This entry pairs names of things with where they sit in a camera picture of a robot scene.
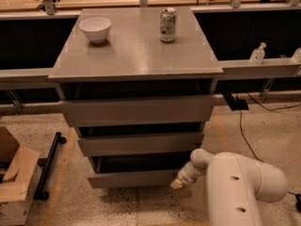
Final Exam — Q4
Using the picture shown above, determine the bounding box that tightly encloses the open cardboard box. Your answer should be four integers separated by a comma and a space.
0, 126, 41, 226

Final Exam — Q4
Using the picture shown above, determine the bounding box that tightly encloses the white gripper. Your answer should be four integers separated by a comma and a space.
170, 162, 207, 189

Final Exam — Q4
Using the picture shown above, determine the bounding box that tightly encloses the black metal bar stand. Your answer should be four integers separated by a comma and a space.
34, 132, 67, 201

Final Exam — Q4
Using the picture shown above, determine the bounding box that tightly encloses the clear sanitizer bottle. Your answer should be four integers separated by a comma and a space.
249, 42, 266, 65

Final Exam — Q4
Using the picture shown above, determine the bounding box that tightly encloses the crumpled white soda can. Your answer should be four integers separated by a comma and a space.
160, 8, 177, 42

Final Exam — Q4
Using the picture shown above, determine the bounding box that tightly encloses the grey drawer cabinet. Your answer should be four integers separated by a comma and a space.
48, 7, 224, 174

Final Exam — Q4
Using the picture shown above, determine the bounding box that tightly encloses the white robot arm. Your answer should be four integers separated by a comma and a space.
171, 149, 288, 226

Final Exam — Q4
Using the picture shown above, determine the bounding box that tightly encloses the grey drawer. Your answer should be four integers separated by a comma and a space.
59, 95, 214, 127
87, 152, 190, 188
78, 132, 204, 156

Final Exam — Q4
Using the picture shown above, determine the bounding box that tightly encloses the grey bottom drawer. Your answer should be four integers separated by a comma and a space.
87, 152, 190, 188

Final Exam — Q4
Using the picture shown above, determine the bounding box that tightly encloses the grey top drawer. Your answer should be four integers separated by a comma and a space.
59, 95, 214, 127

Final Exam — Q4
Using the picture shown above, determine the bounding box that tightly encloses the grey middle drawer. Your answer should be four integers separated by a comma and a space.
78, 132, 204, 156

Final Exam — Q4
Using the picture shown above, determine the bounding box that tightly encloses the white ceramic bowl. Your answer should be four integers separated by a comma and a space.
79, 17, 111, 43

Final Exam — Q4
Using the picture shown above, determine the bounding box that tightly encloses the black floor cable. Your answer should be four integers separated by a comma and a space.
238, 92, 301, 212

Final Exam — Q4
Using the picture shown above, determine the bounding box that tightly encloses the black power box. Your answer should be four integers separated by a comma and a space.
223, 91, 248, 111

